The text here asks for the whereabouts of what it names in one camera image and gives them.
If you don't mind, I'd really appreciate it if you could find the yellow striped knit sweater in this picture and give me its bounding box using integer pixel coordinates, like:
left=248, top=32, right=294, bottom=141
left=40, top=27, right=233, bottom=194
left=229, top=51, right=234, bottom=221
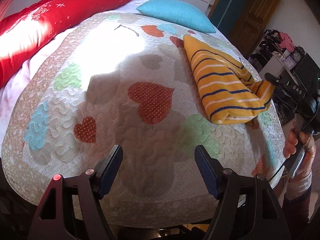
left=183, top=35, right=274, bottom=125

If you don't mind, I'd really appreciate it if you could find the grey sleeve forearm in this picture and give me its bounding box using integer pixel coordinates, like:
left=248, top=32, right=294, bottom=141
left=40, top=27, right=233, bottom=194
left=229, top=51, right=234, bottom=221
left=282, top=171, right=312, bottom=226

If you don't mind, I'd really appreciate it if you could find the person's right hand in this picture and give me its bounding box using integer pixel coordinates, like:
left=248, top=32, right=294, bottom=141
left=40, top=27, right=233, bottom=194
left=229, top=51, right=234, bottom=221
left=283, top=123, right=316, bottom=183

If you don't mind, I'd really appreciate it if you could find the black television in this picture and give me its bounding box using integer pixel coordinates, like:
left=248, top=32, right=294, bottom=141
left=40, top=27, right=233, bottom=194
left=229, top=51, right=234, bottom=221
left=294, top=53, right=319, bottom=92

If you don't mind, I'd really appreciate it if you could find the white alarm clock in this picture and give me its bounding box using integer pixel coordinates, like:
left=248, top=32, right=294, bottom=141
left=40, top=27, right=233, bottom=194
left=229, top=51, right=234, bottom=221
left=283, top=56, right=297, bottom=70

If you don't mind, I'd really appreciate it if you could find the white shelf unit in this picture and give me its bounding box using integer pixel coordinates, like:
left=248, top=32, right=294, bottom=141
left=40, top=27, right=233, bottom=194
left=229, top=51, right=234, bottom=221
left=248, top=29, right=306, bottom=123

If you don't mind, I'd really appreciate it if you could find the pink cloth on shelf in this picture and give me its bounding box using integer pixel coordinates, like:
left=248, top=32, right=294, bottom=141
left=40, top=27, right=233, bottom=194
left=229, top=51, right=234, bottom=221
left=279, top=32, right=295, bottom=53

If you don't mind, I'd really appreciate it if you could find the brown wooden door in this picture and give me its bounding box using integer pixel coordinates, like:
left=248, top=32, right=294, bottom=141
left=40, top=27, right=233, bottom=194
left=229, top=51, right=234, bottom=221
left=208, top=0, right=281, bottom=57

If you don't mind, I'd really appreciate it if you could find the pink white bed sheet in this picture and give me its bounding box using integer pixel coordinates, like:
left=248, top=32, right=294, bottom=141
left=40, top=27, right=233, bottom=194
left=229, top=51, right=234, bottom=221
left=1, top=0, right=143, bottom=138

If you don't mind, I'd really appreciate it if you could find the patchwork heart quilt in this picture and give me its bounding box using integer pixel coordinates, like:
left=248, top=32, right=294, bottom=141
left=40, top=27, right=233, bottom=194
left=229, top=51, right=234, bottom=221
left=2, top=11, right=285, bottom=228

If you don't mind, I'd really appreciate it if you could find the turquoise knit cushion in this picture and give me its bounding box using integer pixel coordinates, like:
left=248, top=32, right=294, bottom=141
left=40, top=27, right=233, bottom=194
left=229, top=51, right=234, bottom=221
left=136, top=0, right=216, bottom=33

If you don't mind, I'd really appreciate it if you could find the long red pillow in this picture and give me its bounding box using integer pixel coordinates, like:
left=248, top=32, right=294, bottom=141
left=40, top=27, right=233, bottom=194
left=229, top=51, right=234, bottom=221
left=1, top=0, right=132, bottom=87

